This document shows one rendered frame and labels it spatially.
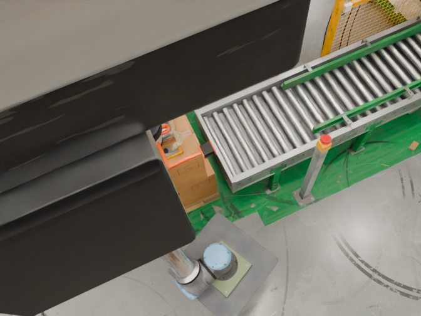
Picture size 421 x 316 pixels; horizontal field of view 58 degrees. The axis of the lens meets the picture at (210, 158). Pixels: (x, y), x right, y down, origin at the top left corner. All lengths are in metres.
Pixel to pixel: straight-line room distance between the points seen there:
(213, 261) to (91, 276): 1.96
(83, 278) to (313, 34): 4.27
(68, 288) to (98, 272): 0.02
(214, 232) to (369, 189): 1.58
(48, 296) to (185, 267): 1.89
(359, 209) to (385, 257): 0.43
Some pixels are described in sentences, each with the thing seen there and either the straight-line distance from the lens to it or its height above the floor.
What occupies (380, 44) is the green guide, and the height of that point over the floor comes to 0.63.
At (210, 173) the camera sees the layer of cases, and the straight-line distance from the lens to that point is 2.86.
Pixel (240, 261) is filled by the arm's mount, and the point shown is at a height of 0.79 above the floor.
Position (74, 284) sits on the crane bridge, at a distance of 0.21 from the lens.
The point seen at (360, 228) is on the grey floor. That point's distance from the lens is 3.42.
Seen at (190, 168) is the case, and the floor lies 0.84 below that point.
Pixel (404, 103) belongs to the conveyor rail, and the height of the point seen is 0.59.
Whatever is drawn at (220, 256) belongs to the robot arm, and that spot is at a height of 1.05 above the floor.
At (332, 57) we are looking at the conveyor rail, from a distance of 3.43.
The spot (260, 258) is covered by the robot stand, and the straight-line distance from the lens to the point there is 2.46.
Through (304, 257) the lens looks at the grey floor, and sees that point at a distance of 3.26.
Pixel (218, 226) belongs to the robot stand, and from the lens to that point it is 2.51.
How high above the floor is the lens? 3.16
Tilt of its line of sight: 64 degrees down
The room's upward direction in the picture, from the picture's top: 11 degrees counter-clockwise
